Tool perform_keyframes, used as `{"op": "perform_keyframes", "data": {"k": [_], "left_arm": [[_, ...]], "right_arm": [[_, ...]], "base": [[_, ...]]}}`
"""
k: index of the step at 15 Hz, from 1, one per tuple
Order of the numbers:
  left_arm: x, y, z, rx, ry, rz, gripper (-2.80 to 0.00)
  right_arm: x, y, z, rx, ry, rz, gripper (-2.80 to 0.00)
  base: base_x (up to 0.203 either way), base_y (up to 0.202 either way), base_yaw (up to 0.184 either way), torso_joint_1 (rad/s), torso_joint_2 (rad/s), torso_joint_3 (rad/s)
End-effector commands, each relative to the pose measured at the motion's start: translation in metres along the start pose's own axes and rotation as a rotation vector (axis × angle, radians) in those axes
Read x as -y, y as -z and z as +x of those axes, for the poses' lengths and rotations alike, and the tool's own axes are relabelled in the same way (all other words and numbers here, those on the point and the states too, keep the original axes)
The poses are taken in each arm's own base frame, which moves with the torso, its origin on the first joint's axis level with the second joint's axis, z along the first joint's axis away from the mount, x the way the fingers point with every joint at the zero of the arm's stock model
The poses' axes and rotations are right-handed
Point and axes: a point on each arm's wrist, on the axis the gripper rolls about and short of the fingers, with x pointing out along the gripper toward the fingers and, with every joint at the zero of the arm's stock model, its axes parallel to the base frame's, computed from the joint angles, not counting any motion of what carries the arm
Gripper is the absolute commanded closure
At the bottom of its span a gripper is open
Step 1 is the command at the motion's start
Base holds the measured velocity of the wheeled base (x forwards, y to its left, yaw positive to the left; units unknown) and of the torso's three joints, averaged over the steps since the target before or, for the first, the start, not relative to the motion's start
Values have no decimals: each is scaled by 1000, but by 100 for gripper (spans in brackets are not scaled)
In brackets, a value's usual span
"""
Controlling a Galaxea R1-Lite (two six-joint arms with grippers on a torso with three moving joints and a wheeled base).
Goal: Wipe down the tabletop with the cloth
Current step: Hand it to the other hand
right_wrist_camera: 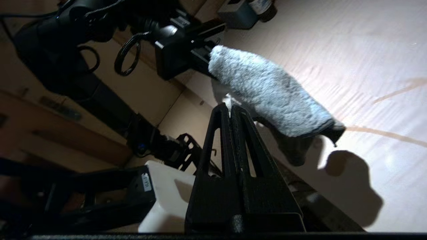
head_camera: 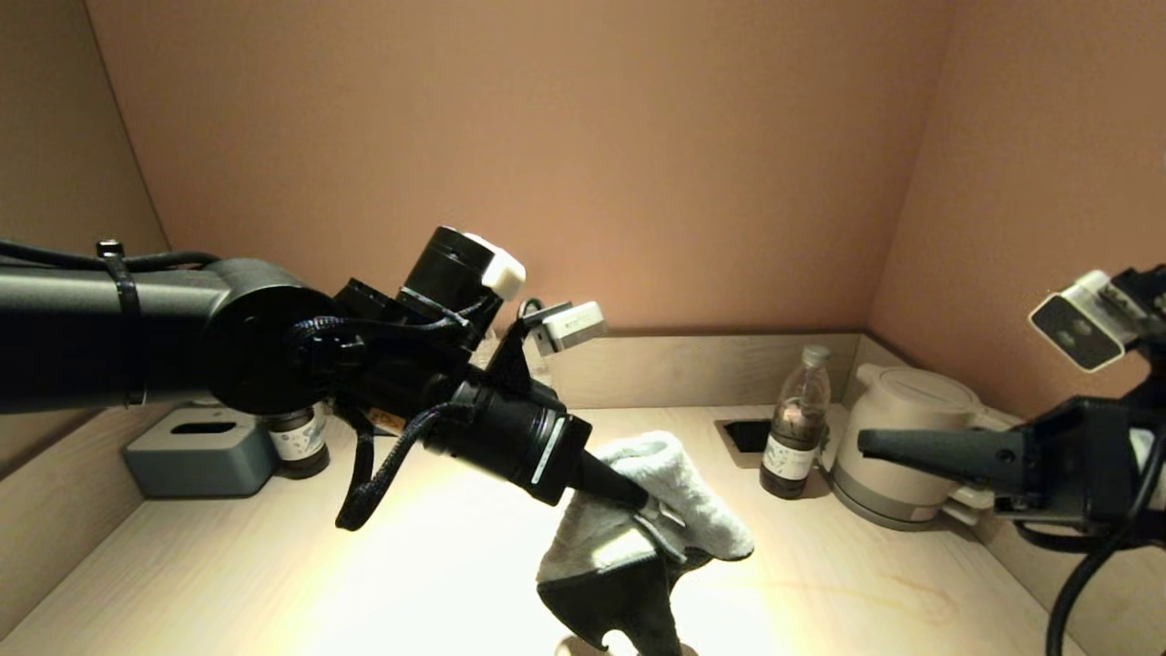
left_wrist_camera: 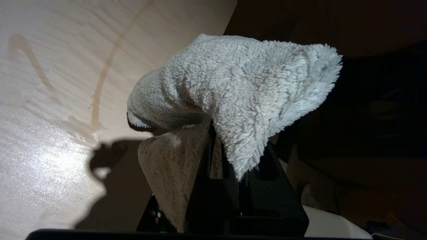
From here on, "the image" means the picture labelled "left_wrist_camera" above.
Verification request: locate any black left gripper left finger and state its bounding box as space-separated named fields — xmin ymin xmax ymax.
xmin=185 ymin=121 xmax=241 ymax=233

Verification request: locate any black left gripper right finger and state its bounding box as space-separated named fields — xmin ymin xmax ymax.
xmin=238 ymin=144 xmax=309 ymax=236

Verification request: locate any light blue microfiber cloth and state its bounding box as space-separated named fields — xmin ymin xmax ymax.
xmin=127 ymin=33 xmax=343 ymax=233

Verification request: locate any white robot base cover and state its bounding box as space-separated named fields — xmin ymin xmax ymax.
xmin=302 ymin=205 xmax=373 ymax=240

